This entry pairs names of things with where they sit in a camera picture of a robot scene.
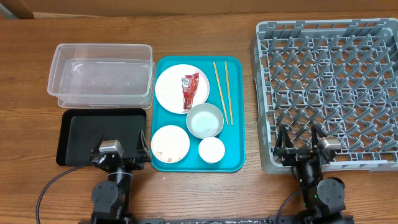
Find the teal serving tray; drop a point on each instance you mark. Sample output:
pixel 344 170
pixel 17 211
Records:
pixel 232 136

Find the grey dishwasher rack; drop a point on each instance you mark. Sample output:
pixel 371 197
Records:
pixel 339 74

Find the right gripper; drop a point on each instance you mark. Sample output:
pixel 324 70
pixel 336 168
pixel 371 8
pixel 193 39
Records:
pixel 296 154

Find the wooden chopstick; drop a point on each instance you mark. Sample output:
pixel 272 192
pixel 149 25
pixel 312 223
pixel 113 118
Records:
pixel 228 90
pixel 220 92

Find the clear plastic bin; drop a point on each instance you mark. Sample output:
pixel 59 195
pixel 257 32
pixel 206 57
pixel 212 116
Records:
pixel 102 76

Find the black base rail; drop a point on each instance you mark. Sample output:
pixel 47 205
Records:
pixel 290 219

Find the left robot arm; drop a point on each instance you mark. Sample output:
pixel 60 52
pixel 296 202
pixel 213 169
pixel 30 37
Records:
pixel 111 197

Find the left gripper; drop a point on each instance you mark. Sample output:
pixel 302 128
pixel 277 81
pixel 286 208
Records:
pixel 143 153

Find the white cup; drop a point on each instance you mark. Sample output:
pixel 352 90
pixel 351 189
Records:
pixel 211 150

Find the red snack wrapper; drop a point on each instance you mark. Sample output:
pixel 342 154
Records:
pixel 189 88

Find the black tray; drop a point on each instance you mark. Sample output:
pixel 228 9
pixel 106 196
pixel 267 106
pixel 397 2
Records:
pixel 83 129

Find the grey bowl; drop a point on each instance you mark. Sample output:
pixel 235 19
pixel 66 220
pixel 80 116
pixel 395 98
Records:
pixel 205 120

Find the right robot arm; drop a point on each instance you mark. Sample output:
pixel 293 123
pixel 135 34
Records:
pixel 323 198

